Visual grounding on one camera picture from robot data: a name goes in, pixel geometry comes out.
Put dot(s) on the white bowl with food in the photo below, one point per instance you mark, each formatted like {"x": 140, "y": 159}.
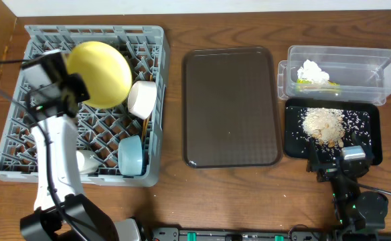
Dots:
{"x": 142, "y": 98}

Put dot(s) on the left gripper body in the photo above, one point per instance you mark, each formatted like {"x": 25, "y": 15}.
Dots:
{"x": 73, "y": 88}

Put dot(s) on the grey plastic dish rack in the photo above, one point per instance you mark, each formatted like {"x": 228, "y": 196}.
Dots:
{"x": 146, "y": 49}

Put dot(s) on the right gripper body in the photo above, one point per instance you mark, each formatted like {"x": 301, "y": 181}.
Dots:
{"x": 331, "y": 167}

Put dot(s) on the dark brown serving tray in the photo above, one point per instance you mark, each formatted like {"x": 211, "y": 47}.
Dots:
{"x": 230, "y": 110}

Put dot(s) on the white paper cup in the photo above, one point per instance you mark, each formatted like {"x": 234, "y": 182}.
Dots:
{"x": 87, "y": 162}

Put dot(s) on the rice food scraps pile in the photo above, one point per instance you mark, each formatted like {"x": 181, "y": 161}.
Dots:
{"x": 325, "y": 127}

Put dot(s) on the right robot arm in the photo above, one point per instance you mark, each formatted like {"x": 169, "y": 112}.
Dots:
{"x": 358, "y": 211}

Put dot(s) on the light blue bowl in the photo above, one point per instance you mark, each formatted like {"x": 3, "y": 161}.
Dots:
{"x": 130, "y": 156}

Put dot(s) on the green orange snack wrapper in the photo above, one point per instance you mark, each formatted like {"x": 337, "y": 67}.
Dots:
{"x": 309, "y": 85}

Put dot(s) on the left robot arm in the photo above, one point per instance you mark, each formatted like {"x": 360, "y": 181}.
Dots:
{"x": 61, "y": 210}

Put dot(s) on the white napkin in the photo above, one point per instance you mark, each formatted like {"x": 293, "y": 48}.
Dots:
{"x": 311, "y": 71}

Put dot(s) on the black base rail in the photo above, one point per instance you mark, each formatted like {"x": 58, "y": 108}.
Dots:
{"x": 294, "y": 234}

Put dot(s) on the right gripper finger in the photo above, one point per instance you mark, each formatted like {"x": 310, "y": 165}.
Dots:
{"x": 313, "y": 160}
{"x": 356, "y": 141}

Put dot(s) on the yellow round plate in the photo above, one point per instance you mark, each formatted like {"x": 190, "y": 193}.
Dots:
{"x": 104, "y": 71}

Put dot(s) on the clear plastic waste bin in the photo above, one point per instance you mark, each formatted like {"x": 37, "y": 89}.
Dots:
{"x": 363, "y": 74}

